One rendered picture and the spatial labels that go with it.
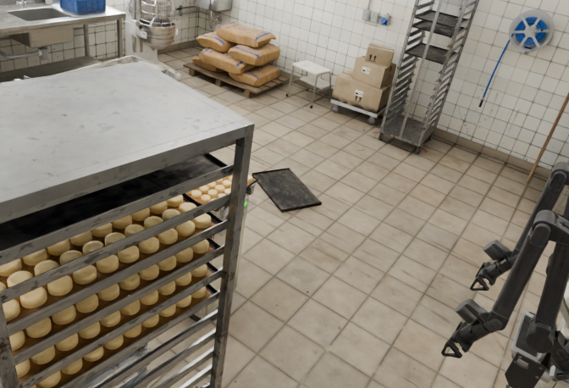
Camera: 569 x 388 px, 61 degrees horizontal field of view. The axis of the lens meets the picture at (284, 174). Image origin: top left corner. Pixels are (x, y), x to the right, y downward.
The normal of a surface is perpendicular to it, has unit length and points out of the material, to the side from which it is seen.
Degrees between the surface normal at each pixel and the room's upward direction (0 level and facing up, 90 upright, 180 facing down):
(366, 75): 91
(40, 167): 0
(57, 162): 0
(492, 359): 0
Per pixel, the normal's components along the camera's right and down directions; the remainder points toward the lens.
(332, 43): -0.55, 0.36
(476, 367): 0.15, -0.85
